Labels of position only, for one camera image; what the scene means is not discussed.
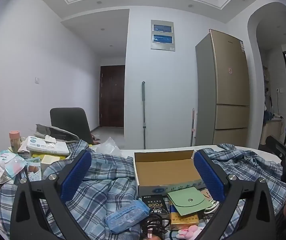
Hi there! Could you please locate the grey mop handle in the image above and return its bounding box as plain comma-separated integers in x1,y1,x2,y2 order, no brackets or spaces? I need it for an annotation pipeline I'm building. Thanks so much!
141,81,147,149

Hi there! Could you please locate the beige cabinet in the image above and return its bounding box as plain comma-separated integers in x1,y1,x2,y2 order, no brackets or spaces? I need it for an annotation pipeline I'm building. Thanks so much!
259,119,285,145

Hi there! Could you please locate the black cable bundle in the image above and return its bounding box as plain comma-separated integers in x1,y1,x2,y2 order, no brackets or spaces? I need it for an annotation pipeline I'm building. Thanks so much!
140,215,171,240

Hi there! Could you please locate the egg print packet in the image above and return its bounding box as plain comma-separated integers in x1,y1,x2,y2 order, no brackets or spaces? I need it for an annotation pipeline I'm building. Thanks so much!
25,162,43,182

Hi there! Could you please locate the dark office chair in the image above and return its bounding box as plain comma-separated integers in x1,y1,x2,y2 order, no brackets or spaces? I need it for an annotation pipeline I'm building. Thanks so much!
50,107,93,145

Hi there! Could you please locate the blue plaid shirt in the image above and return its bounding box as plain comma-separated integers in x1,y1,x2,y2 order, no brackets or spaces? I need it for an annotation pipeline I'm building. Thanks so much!
0,139,286,240

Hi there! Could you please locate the teal wet wipes pack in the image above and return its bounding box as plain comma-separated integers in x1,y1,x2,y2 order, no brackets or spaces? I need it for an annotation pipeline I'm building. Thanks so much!
0,150,27,178

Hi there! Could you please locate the grey electrical panel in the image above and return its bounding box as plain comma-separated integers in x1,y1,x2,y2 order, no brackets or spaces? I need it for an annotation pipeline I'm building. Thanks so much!
150,19,176,52

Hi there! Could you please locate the yellow cigarette pack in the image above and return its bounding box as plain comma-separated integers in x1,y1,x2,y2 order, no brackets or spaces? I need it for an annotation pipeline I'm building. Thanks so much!
169,211,200,232

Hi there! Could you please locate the green snap pouch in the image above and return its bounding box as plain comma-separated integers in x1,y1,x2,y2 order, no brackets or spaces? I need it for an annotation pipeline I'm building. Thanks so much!
167,186,213,217

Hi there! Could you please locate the pink plush hair tie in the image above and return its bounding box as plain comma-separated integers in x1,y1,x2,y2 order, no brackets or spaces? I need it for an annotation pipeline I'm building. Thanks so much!
177,225,205,239

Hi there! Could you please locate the orange lid bottle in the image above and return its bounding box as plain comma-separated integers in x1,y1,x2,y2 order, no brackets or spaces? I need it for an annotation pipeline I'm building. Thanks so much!
9,130,21,154

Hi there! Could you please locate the dark brown door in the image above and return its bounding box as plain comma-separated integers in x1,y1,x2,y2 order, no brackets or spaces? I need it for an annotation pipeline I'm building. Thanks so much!
99,65,125,128

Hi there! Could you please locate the white cable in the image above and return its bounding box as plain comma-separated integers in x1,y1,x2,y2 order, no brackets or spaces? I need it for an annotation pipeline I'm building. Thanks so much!
203,189,220,214

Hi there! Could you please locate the white and blue tissue box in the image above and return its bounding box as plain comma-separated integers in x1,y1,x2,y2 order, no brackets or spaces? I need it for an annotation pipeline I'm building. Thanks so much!
26,135,69,155

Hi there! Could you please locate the black packet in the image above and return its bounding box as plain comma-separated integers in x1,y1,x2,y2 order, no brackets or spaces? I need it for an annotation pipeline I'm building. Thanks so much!
141,194,170,215

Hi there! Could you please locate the blue tissue pack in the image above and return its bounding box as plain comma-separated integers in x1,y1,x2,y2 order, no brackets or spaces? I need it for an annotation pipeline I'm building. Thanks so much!
105,200,150,234

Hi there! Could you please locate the grey folded bag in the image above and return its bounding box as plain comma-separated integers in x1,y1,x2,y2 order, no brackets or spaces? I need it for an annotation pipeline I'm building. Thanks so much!
35,124,80,142

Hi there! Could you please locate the clear plastic bag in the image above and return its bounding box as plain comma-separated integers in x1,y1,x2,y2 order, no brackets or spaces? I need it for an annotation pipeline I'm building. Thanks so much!
95,137,122,158

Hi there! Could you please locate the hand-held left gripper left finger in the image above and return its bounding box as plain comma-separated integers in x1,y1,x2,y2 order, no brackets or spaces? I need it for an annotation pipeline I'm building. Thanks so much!
9,149,93,240

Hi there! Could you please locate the cardboard box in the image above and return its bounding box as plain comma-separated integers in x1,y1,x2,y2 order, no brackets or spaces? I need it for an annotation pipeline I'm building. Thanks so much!
133,150,203,198

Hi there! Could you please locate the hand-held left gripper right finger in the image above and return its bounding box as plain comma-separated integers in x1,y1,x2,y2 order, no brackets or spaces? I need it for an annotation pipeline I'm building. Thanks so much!
193,149,277,240

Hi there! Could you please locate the yellow flat box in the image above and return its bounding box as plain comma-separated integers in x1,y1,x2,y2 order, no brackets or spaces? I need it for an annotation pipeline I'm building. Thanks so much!
30,151,66,165

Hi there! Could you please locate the gold refrigerator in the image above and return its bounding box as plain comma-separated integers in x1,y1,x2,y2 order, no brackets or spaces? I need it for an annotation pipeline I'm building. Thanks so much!
195,29,251,146

